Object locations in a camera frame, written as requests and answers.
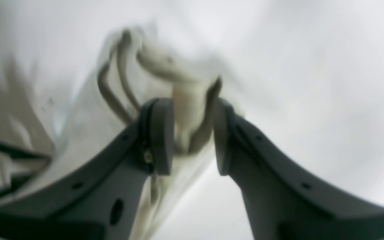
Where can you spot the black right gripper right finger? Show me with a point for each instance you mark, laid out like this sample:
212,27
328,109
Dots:
284,201

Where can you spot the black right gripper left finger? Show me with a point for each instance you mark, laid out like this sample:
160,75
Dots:
99,200

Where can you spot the beige T-shirt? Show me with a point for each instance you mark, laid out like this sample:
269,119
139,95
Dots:
44,138

